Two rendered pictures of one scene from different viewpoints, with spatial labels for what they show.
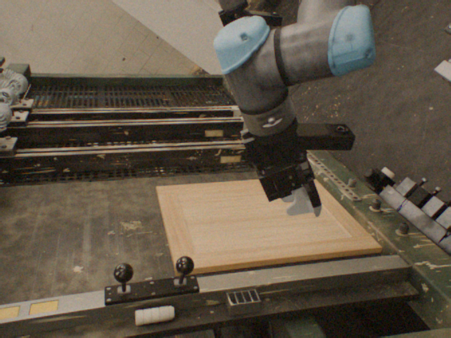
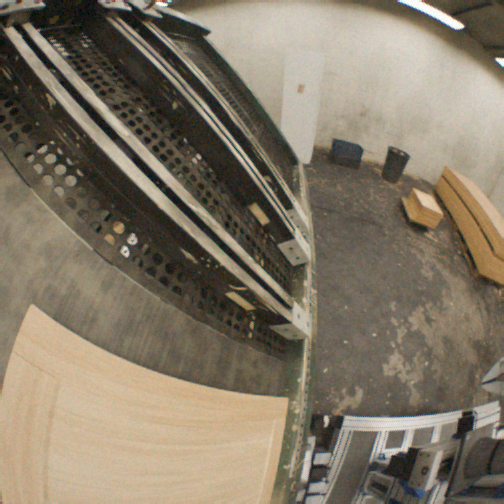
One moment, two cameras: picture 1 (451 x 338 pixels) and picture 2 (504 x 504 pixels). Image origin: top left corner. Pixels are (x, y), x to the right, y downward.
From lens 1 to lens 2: 1.36 m
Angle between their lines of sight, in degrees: 23
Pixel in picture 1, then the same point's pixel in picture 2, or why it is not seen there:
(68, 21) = (256, 71)
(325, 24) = not seen: outside the picture
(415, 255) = not seen: outside the picture
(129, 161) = (79, 153)
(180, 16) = (300, 116)
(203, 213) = (91, 481)
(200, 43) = (292, 133)
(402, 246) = not seen: outside the picture
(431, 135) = (333, 322)
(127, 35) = (268, 97)
